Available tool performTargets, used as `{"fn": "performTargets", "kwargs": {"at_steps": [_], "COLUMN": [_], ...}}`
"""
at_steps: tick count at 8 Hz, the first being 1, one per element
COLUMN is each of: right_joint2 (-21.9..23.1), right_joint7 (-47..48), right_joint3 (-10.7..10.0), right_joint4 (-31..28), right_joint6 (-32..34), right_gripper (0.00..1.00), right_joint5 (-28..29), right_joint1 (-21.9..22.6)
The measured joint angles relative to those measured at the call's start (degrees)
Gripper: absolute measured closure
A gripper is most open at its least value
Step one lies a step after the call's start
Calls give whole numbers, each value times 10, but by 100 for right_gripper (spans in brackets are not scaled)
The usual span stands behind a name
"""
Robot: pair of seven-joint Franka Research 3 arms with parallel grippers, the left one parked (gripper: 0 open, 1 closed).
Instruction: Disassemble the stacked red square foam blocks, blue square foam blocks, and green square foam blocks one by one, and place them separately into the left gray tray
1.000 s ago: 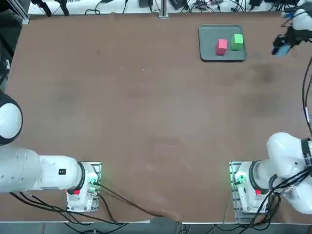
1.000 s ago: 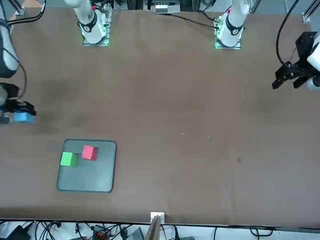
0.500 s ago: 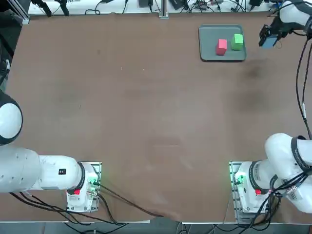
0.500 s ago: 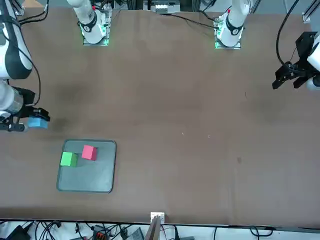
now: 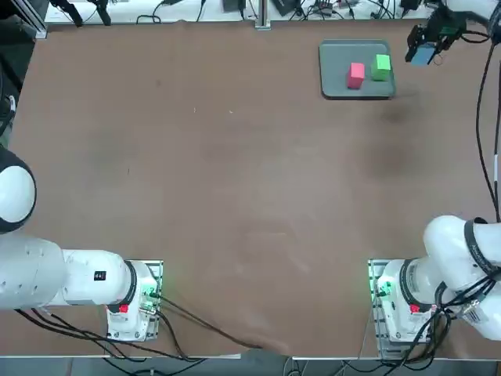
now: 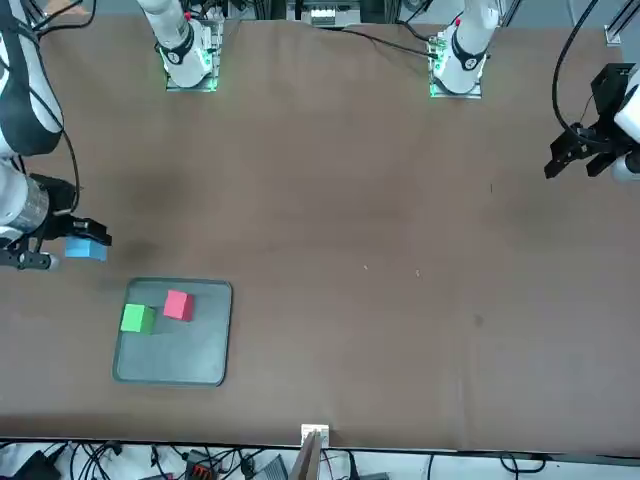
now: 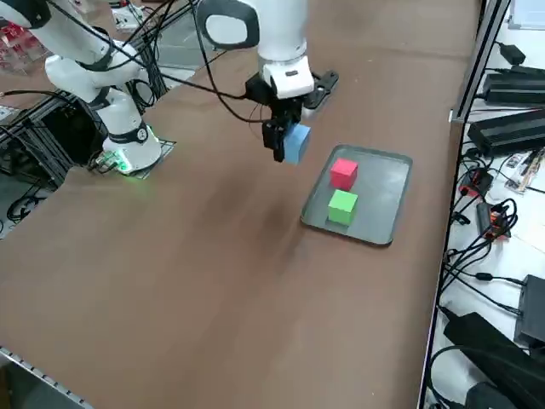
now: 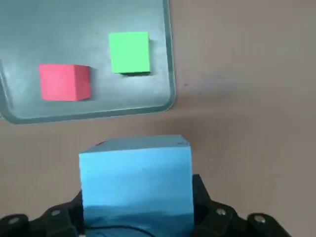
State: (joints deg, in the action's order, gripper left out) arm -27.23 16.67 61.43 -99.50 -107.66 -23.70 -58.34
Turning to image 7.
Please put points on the silver table edge rail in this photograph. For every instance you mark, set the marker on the silver table edge rail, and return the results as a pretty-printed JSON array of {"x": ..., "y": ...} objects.
[{"x": 42, "y": 376}]

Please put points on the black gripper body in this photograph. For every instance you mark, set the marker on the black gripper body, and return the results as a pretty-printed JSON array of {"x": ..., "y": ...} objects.
[{"x": 287, "y": 111}]

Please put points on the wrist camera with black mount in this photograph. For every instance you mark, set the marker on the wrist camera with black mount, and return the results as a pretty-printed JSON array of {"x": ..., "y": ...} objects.
[{"x": 323, "y": 87}]

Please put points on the black power brick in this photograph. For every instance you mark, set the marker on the black power brick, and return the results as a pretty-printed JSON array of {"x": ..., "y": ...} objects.
[{"x": 532, "y": 311}]

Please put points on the printed paper labels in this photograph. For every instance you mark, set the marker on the printed paper labels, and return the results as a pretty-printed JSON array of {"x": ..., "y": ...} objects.
[{"x": 523, "y": 170}]

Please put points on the blue square foam block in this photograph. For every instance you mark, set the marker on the blue square foam block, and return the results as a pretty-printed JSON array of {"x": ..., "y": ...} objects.
[{"x": 298, "y": 145}]

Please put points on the red and black hub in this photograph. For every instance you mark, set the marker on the red and black hub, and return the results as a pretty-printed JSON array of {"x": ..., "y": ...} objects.
[
  {"x": 477, "y": 181},
  {"x": 485, "y": 217}
]

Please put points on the black metal frame rack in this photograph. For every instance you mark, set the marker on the black metal frame rack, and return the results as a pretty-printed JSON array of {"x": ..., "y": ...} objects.
[{"x": 68, "y": 128}]

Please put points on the green square foam block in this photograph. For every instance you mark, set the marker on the green square foam block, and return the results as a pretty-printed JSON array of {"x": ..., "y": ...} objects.
[{"x": 342, "y": 209}]

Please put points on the silver aluminium camera post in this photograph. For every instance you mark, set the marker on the silver aluminium camera post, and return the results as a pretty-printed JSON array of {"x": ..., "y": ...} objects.
[{"x": 477, "y": 64}]

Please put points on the white board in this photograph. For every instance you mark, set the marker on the white board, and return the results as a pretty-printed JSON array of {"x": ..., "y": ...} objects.
[{"x": 528, "y": 15}]

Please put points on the small black power adapter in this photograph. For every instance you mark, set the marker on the small black power adapter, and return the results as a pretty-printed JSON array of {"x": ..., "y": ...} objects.
[{"x": 513, "y": 53}]

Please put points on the red square foam block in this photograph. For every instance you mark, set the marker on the red square foam block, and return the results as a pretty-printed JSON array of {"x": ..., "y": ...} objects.
[{"x": 344, "y": 170}]

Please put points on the black folded tripod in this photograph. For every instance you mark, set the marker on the black folded tripod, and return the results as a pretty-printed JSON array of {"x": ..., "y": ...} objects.
[{"x": 489, "y": 353}]

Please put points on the gray metal tray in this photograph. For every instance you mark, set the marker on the gray metal tray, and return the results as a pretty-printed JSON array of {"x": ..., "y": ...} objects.
[{"x": 379, "y": 200}]

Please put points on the black wrist connector box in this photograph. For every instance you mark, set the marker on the black wrist connector box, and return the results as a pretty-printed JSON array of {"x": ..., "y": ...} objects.
[{"x": 257, "y": 90}]

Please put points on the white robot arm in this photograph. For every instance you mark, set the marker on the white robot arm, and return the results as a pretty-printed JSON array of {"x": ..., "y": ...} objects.
[{"x": 281, "y": 25}]

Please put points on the clear box with red items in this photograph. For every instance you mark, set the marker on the clear box with red items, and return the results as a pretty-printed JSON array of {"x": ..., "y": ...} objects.
[{"x": 17, "y": 47}]

